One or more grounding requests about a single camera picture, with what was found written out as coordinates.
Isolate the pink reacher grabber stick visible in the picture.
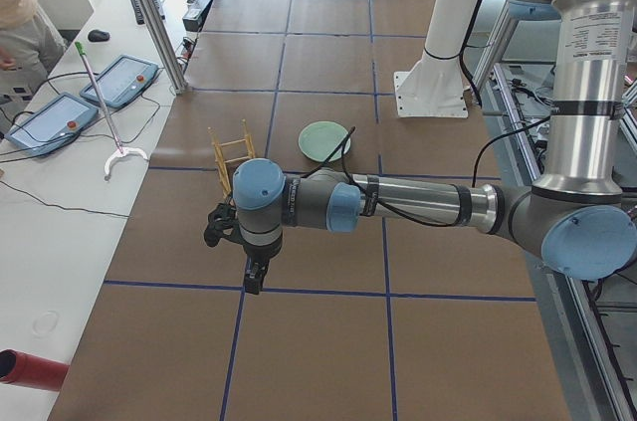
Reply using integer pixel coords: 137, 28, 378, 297
75, 42, 148, 181

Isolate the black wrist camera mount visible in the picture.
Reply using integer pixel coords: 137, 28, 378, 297
203, 202, 243, 248

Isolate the white camera pillar base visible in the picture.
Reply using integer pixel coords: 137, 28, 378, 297
394, 0, 480, 118

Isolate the teach pendant tablet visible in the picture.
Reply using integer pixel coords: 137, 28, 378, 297
5, 93, 98, 156
96, 55, 159, 108

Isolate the wooden dish rack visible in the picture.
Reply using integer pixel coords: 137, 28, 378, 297
207, 118, 257, 196

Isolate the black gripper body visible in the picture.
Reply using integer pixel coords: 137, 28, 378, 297
245, 246, 274, 278

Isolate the red cylinder tube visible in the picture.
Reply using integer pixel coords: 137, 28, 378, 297
1, 349, 69, 391

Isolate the light green ceramic plate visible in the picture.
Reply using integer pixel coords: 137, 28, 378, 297
298, 121, 351, 162

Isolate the near teach pendant tablet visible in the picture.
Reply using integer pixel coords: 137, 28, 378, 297
5, 93, 98, 156

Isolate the far teach pendant tablet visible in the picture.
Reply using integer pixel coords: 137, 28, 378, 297
96, 55, 159, 108

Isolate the aluminium frame post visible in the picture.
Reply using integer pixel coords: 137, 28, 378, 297
137, 0, 188, 95

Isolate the person in beige shirt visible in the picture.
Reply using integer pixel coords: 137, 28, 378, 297
1, 0, 66, 103

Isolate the black computer mouse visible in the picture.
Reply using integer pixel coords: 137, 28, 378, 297
88, 29, 110, 43

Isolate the aluminium side frame rail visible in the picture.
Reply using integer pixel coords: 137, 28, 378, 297
474, 12, 636, 420

